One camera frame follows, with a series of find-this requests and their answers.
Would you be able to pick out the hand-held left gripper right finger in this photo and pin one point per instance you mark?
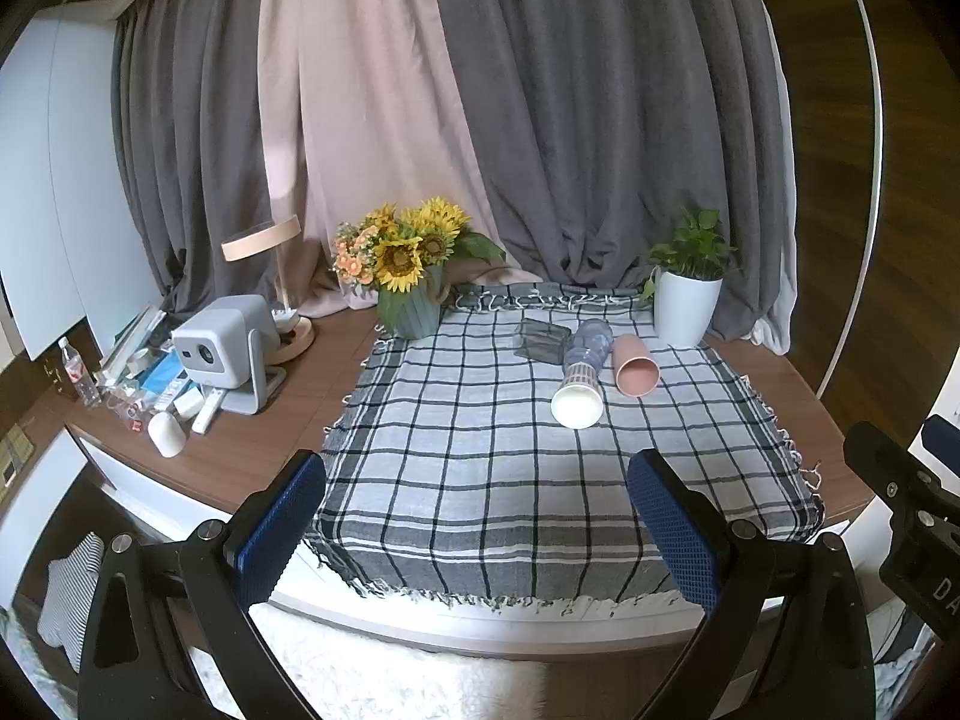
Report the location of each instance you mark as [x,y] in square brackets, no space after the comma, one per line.
[675,534]

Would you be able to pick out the white round speaker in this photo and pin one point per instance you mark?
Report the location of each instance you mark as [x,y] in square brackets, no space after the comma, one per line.
[166,436]

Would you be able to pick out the clear water bottle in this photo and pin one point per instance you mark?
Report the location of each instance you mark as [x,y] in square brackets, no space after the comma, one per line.
[79,375]

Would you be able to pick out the pink cup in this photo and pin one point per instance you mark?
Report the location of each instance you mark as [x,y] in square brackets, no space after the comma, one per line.
[636,371]

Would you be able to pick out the sunflower bouquet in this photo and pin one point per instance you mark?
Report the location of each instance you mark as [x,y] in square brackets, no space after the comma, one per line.
[401,251]

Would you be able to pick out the white patterned cup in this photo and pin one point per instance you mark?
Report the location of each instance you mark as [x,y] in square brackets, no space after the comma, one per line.
[577,401]

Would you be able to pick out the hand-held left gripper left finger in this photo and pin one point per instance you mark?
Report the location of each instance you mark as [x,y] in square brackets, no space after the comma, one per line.
[279,534]

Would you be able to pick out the green leafy plant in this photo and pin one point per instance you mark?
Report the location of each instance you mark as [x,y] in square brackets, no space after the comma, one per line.
[694,247]

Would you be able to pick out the clear plastic bottle lying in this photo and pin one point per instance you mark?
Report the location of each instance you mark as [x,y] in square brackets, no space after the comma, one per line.
[589,345]

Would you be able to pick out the white curved pole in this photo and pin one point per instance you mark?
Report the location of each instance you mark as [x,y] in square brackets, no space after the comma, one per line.
[874,165]

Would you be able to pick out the white plant pot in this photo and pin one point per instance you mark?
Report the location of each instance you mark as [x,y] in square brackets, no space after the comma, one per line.
[686,311]

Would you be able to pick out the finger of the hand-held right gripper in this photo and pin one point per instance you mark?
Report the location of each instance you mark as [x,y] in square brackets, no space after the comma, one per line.
[896,465]

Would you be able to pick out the grey projector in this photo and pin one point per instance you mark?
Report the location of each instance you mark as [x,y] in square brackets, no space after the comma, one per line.
[217,349]

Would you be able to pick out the checked grey white tablecloth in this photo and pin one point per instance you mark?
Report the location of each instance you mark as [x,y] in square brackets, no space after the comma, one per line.
[525,480]

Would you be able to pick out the grey curtain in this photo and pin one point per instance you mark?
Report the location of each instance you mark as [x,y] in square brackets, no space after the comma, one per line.
[187,150]
[615,112]

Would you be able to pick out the pink curtain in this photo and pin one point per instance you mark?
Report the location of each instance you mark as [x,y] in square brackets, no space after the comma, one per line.
[360,105]

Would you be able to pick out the wall switch panel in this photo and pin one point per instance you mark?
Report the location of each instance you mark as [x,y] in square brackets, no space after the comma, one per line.
[15,457]

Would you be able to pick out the pile of books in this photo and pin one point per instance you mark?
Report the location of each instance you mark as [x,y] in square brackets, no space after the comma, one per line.
[135,341]

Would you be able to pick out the white remote control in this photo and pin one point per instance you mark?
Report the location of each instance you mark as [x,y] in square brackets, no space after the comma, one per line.
[207,411]

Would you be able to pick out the green ribbed vase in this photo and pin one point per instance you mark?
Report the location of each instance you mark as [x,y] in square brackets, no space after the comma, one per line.
[411,311]

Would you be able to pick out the striped cloth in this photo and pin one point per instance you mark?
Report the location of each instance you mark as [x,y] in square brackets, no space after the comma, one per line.
[71,592]

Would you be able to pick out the white fluffy cushion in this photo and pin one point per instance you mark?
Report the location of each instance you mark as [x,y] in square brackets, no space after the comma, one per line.
[390,679]

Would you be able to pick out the white wardrobe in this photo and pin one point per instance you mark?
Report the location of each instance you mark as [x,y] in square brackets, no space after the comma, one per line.
[45,187]

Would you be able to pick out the blue packet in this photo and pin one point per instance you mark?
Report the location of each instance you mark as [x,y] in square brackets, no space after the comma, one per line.
[161,375]

